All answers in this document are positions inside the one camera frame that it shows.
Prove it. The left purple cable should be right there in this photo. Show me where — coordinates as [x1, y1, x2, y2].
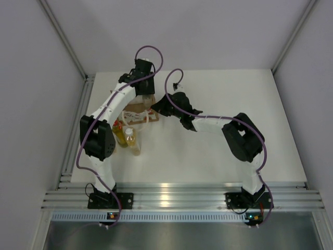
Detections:
[76, 45, 164, 230]

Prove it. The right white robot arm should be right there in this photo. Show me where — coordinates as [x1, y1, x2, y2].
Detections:
[151, 92, 267, 209]

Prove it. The grey cap clear jar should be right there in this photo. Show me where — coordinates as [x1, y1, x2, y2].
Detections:
[142, 94, 153, 110]

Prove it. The aluminium frame post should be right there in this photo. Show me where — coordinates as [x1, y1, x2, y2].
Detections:
[37, 0, 87, 79]
[271, 0, 319, 76]

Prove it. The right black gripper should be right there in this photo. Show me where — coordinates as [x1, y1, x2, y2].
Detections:
[151, 94, 183, 120]

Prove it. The burlap watermelon canvas bag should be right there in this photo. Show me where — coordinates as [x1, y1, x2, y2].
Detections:
[119, 94, 159, 125]

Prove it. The red cap yellow bottle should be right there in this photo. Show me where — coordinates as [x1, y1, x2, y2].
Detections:
[112, 119, 128, 148]

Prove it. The left aluminium frame post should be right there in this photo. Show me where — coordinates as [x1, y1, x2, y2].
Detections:
[37, 0, 87, 79]

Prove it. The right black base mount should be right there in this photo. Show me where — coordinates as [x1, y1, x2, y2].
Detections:
[225, 192, 248, 215]

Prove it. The purple cable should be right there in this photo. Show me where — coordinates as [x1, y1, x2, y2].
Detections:
[164, 68, 274, 229]
[76, 45, 164, 230]

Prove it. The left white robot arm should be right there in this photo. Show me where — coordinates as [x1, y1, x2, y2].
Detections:
[75, 58, 156, 208]

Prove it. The white slotted cable duct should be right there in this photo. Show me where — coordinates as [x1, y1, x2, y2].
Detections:
[52, 211, 261, 222]

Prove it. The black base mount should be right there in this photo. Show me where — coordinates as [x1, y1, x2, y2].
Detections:
[225, 192, 248, 215]
[87, 193, 134, 209]

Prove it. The right aluminium frame post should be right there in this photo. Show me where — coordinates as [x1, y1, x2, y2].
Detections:
[271, 0, 319, 76]

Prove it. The white cap amber bottle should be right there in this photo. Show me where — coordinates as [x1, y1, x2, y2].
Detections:
[125, 128, 140, 156]

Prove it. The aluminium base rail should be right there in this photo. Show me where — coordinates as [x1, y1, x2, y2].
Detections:
[41, 182, 325, 211]

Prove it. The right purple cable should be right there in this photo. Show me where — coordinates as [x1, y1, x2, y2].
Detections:
[164, 68, 274, 229]

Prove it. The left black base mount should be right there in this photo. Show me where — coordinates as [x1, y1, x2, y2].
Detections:
[87, 193, 134, 209]

